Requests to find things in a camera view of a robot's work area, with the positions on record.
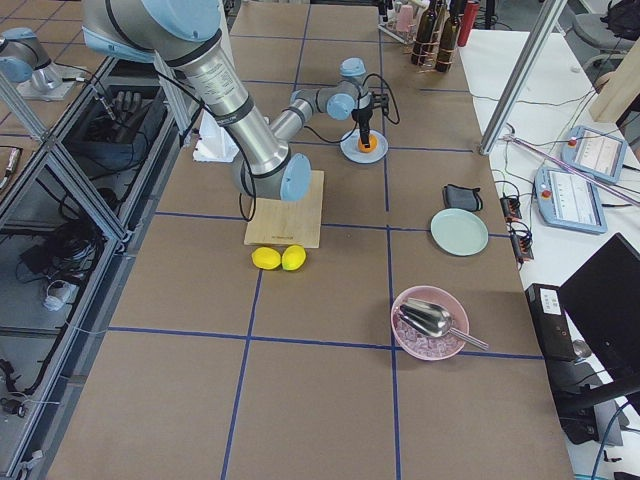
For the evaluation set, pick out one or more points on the dark wine bottle left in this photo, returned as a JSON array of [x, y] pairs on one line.
[[425, 30]]

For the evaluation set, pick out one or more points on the bamboo cutting board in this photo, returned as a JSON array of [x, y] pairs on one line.
[[287, 223]]

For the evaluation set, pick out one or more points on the orange mandarin fruit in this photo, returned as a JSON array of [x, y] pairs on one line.
[[367, 146]]

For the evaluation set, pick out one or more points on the yellow lemon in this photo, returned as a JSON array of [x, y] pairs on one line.
[[293, 258], [266, 258]]

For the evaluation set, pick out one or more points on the pink cup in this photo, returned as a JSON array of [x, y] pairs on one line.
[[404, 18]]

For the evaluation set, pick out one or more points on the dark wine bottle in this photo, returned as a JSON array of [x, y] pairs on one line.
[[425, 30], [448, 37]]

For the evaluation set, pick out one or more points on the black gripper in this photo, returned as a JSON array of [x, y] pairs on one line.
[[363, 118]]

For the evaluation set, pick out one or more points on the blue teach pendant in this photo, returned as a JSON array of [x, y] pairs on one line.
[[596, 153], [568, 201]]

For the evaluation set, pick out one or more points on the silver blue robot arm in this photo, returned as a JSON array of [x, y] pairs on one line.
[[187, 36], [26, 64]]

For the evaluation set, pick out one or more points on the black computer monitor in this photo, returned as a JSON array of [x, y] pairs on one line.
[[602, 300]]

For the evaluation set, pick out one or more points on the mint green plate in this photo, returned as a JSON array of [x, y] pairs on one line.
[[459, 232]]

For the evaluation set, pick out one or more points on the near blue teach pendant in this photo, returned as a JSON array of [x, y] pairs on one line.
[[568, 201]]

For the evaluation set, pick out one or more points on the folded grey cloth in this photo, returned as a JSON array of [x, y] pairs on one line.
[[464, 198]]

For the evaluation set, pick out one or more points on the red bottle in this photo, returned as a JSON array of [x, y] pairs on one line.
[[467, 21]]

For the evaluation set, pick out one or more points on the black desktop box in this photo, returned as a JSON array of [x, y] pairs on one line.
[[550, 322]]

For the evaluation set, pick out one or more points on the copper wire bottle rack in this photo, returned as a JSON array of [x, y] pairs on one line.
[[407, 39]]

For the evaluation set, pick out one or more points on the metal scoop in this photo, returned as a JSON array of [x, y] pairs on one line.
[[430, 317]]

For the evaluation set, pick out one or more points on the light blue plate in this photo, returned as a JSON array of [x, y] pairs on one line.
[[355, 151]]

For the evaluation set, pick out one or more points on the yellow lemon lower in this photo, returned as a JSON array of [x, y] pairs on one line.
[[293, 258]]

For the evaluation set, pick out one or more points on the black orange connector block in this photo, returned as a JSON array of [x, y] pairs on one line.
[[511, 208]]

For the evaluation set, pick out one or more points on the dark wine bottle right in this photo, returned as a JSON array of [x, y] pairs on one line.
[[448, 37]]

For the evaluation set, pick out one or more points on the aluminium frame post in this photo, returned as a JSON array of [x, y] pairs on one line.
[[527, 59]]

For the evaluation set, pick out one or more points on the far blue teach pendant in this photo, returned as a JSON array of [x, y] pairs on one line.
[[596, 153]]

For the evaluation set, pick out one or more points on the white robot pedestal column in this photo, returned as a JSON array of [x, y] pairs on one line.
[[214, 144]]

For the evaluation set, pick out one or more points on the pink bowl with ice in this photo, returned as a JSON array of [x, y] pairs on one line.
[[418, 335]]

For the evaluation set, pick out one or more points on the yellow lemon upper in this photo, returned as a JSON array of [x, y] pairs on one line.
[[266, 258]]

